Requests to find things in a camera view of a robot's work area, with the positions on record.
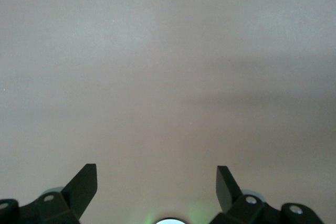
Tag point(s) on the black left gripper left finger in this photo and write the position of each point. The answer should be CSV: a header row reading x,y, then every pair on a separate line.
x,y
81,190

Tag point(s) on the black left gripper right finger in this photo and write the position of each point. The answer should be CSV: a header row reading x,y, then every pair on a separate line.
x,y
227,192

